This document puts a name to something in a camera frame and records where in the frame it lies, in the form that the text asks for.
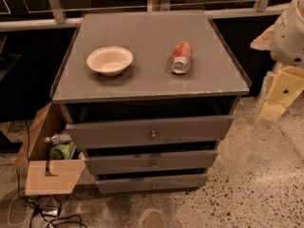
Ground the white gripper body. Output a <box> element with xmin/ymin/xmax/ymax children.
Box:
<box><xmin>267</xmin><ymin>66</ymin><xmax>304</xmax><ymax>107</ymax></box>

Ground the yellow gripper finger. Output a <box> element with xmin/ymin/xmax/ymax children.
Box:
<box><xmin>259</xmin><ymin>102</ymin><xmax>286</xmax><ymax>122</ymax></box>

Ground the grey bottom drawer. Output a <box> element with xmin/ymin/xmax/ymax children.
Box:
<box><xmin>96</xmin><ymin>173</ymin><xmax>207</xmax><ymax>194</ymax></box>

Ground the grey drawer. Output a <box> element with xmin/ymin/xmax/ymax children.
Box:
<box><xmin>66</xmin><ymin>115</ymin><xmax>234</xmax><ymax>149</ymax></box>
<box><xmin>96</xmin><ymin>173</ymin><xmax>207</xmax><ymax>194</ymax></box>
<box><xmin>85</xmin><ymin>150</ymin><xmax>218</xmax><ymax>175</ymax></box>

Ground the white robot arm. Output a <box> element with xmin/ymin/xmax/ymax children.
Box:
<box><xmin>250</xmin><ymin>0</ymin><xmax>304</xmax><ymax>122</ymax></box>

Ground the grey top drawer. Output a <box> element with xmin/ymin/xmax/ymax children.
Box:
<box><xmin>66</xmin><ymin>115</ymin><xmax>234</xmax><ymax>149</ymax></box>

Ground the grey middle drawer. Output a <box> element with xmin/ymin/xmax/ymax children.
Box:
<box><xmin>85</xmin><ymin>150</ymin><xmax>218</xmax><ymax>175</ymax></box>

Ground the grey drawer cabinet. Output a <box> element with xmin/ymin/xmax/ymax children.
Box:
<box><xmin>51</xmin><ymin>10</ymin><xmax>250</xmax><ymax>182</ymax></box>

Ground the red labelled plastic bottle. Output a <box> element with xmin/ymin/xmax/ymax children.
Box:
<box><xmin>171</xmin><ymin>41</ymin><xmax>192</xmax><ymax>74</ymax></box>

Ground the white paper bowl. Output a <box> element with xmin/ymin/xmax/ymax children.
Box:
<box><xmin>86</xmin><ymin>47</ymin><xmax>133</xmax><ymax>76</ymax></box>

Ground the green plastic bag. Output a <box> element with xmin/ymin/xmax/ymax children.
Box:
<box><xmin>49</xmin><ymin>142</ymin><xmax>76</xmax><ymax>160</ymax></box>

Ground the clear bottle in box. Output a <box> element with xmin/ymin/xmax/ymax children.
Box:
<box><xmin>45</xmin><ymin>133</ymin><xmax>71</xmax><ymax>144</ymax></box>

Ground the brown cardboard box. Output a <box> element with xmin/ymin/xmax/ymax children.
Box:
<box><xmin>12</xmin><ymin>103</ymin><xmax>85</xmax><ymax>196</ymax></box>

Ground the power adapter on floor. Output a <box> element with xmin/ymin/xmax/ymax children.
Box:
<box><xmin>41</xmin><ymin>207</ymin><xmax>59</xmax><ymax>217</ymax></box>

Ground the metal railing frame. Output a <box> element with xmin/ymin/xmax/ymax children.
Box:
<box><xmin>0</xmin><ymin>0</ymin><xmax>292</xmax><ymax>31</ymax></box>

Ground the white cable on floor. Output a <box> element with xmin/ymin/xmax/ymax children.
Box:
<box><xmin>7</xmin><ymin>190</ymin><xmax>61</xmax><ymax>228</ymax></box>

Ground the black cable on floor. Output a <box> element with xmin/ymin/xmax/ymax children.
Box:
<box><xmin>28</xmin><ymin>198</ymin><xmax>88</xmax><ymax>228</ymax></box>

